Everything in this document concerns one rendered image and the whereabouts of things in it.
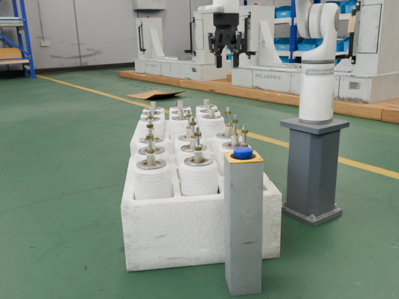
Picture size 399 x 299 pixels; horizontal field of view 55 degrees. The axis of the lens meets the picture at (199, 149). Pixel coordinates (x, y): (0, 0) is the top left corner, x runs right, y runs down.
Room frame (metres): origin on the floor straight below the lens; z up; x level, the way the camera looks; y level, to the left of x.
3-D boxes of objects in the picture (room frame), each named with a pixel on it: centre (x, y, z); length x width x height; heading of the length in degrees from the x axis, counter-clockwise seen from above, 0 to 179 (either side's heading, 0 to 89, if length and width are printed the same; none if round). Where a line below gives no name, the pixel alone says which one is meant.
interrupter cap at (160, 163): (0.91, 0.12, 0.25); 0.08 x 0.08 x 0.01
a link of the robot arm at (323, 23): (1.12, -0.35, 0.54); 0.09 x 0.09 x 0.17; 59
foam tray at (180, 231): (1.04, 0.02, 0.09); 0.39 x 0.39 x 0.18; 6
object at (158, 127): (1.45, 0.18, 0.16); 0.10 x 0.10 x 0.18
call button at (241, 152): (0.76, -0.09, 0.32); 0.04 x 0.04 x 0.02
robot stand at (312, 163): (1.12, -0.35, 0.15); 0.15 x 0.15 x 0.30; 34
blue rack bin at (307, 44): (6.49, -1.96, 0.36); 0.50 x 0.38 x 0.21; 125
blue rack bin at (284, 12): (6.90, -1.67, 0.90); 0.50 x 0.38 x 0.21; 124
